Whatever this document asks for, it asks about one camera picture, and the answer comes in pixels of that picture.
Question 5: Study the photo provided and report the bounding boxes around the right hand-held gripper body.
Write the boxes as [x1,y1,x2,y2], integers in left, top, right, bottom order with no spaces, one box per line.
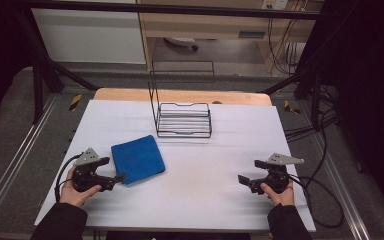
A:
[259,152,306,195]

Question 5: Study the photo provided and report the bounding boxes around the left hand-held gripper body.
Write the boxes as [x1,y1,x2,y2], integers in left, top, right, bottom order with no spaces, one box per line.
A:
[71,147,116,194]

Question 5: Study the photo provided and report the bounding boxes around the blue towel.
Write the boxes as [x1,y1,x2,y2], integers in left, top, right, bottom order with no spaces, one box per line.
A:
[110,134,167,186]

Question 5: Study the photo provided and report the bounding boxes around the black wire rack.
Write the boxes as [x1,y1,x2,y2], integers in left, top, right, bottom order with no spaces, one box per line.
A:
[147,60,216,139]

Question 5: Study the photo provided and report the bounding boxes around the person's left hand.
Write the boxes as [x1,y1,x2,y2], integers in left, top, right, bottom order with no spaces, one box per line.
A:
[58,166,103,209]

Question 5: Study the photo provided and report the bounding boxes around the person's right hand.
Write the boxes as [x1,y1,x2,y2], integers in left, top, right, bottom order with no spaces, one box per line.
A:
[259,180,296,207]

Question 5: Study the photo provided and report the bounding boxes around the white foam board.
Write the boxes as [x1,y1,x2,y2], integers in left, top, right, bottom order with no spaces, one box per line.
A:
[34,99,317,233]

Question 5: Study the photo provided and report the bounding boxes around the yellow black tape strip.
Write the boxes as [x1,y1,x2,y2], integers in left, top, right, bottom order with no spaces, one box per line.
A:
[282,99,302,116]
[68,93,83,113]

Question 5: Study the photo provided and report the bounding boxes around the black metal stand strut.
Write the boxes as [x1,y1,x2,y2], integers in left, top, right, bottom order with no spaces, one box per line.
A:
[261,61,325,132]
[12,9,100,125]

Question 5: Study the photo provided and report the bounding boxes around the white cabinet panel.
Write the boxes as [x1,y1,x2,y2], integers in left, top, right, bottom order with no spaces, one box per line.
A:
[30,0,147,65]

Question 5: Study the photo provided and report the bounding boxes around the black curtain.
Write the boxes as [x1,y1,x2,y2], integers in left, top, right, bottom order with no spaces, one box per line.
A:
[0,0,36,133]
[304,0,384,219]

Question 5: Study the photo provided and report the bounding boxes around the white chair base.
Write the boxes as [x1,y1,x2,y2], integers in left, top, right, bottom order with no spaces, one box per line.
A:
[163,36,200,53]

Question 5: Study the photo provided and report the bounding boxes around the light wooden desk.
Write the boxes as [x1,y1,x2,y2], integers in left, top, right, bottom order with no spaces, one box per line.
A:
[135,0,325,73]

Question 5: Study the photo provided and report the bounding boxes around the white power strip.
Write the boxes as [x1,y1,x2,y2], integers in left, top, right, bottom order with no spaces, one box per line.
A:
[260,0,290,11]

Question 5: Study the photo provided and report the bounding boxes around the black metal crossbar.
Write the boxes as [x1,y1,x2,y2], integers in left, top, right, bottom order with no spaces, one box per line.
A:
[21,0,329,21]

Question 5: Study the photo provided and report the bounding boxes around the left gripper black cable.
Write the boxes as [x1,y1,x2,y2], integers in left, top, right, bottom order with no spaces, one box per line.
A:
[53,153,83,204]

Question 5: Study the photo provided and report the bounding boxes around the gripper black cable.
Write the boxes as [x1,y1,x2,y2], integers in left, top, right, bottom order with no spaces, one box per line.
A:
[53,153,83,204]
[288,173,346,230]

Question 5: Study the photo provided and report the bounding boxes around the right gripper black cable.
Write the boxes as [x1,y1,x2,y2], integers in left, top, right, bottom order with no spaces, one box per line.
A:
[288,173,346,230]

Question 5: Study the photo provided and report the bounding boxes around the aluminium floor rail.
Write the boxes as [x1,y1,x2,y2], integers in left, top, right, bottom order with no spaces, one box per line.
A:
[0,94,62,228]
[308,131,372,240]

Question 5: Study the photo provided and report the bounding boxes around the black floor cables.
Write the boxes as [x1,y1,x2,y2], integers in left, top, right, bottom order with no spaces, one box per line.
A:
[282,84,340,144]

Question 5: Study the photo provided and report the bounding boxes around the hanging cable bundle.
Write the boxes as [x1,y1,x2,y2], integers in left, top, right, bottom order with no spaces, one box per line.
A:
[265,16,310,77]

